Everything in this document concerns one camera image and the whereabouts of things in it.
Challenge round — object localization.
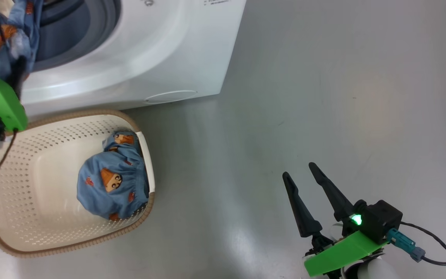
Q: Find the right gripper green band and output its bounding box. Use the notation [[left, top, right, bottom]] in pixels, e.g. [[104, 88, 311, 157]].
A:
[[282, 162, 387, 279]]

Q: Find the blue cartoon print garment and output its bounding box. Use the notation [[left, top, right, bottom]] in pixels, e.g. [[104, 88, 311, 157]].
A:
[[77, 131, 150, 221]]

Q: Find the grey rubber door gasket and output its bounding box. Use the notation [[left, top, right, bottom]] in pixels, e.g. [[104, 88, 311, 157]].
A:
[[33, 0, 122, 72]]

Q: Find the white front-load washing machine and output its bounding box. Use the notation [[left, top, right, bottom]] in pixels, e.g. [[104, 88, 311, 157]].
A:
[[14, 0, 247, 117]]

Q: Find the cream perforated laundry basket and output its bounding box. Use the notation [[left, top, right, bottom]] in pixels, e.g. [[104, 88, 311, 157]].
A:
[[0, 109, 156, 258]]

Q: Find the round white filter cover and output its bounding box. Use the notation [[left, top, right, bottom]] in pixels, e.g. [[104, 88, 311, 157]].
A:
[[144, 90, 198, 104]]

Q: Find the thin dark left arm cable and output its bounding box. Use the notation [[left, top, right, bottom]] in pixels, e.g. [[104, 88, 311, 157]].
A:
[[0, 130, 18, 183]]

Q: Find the teal right camera connector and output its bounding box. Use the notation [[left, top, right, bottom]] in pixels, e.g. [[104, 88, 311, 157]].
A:
[[386, 228, 426, 263]]

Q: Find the thin black cable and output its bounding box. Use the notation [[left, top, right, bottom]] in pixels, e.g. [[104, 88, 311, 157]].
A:
[[420, 251, 446, 267], [400, 222, 446, 279]]

